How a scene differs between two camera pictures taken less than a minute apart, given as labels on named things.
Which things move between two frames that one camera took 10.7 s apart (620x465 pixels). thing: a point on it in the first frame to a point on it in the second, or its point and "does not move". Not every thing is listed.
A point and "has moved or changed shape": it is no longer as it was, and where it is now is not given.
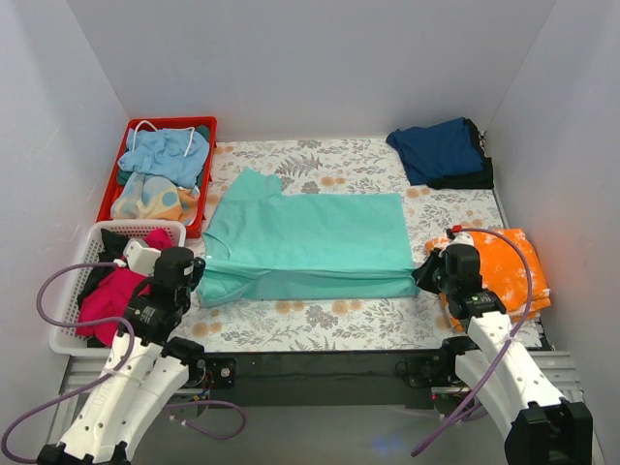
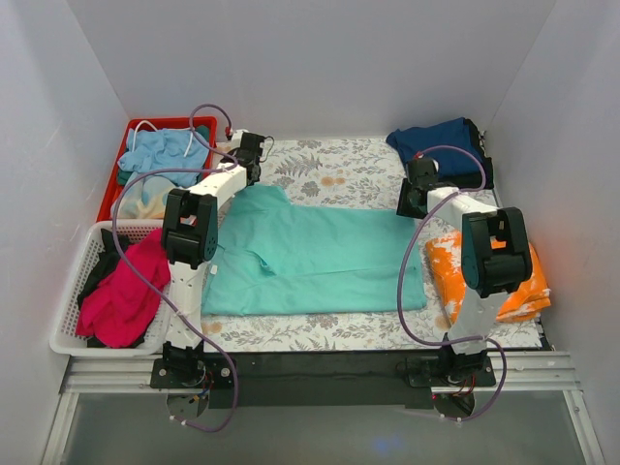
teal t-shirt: [263, 243] has moved or changed shape
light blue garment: [179, 154] does not move
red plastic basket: [196, 231] does not move
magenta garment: [109, 295] does not move
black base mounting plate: [405, 377] does not move
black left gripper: [195, 270] to [255, 173]
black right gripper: [431, 273] to [407, 204]
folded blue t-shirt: [438, 150] does not move
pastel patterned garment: [146, 197] does not move
